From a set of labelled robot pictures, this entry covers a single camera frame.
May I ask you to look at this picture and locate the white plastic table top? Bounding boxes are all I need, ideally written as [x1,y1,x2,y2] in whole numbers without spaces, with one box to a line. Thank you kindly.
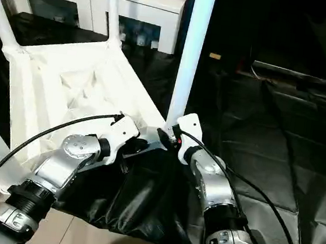
[0,28,180,213]

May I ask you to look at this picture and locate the black work mat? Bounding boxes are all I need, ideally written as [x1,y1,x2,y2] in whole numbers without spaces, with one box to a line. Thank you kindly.
[0,9,326,244]

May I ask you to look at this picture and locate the white patterned jug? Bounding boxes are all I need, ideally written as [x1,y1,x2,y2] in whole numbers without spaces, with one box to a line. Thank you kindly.
[136,32,148,47]

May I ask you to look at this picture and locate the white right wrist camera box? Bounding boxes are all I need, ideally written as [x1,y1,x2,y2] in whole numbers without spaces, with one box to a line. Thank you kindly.
[171,111,206,166]

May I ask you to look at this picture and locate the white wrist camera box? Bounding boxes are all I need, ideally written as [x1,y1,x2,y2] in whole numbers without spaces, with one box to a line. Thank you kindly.
[94,110,143,170]
[171,111,206,166]

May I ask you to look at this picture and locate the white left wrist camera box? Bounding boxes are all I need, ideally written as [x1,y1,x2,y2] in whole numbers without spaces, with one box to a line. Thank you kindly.
[94,110,143,170]

